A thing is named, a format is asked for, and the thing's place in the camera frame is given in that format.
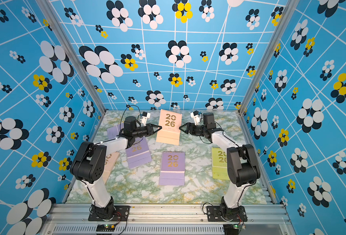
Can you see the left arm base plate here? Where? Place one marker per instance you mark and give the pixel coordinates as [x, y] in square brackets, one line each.
[112, 213]

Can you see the aluminium corner post left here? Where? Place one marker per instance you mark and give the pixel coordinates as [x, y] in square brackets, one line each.
[61, 35]

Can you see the green circuit board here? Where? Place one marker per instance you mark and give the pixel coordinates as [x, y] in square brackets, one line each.
[105, 228]
[233, 229]

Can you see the left green circuit board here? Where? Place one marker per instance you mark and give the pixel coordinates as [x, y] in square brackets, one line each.
[105, 228]

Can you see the pink calendar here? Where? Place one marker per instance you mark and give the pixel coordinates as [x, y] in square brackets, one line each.
[170, 122]
[110, 161]

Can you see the purple calendar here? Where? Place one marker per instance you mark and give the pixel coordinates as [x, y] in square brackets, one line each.
[172, 170]
[138, 154]
[114, 131]

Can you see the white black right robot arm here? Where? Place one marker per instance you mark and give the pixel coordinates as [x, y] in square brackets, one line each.
[242, 163]

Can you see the aluminium corner post right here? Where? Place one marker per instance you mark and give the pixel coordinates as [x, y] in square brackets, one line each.
[275, 39]

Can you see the right green circuit board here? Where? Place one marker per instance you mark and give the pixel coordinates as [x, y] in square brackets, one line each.
[233, 229]

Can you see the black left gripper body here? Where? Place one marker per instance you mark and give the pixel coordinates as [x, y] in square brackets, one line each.
[140, 132]

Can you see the aluminium corner post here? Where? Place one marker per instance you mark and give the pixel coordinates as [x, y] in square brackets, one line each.
[275, 39]
[61, 35]

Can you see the green calendar right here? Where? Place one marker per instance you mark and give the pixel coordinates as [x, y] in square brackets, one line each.
[219, 164]

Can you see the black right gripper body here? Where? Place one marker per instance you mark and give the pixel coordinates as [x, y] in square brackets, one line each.
[200, 130]

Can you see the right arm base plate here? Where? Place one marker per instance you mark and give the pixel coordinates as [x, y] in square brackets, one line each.
[217, 213]

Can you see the aluminium front rail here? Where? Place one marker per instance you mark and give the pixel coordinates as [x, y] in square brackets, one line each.
[166, 219]

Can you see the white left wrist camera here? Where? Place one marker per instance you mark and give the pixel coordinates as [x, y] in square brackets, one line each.
[144, 117]

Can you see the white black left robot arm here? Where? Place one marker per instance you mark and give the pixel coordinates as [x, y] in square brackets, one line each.
[89, 163]

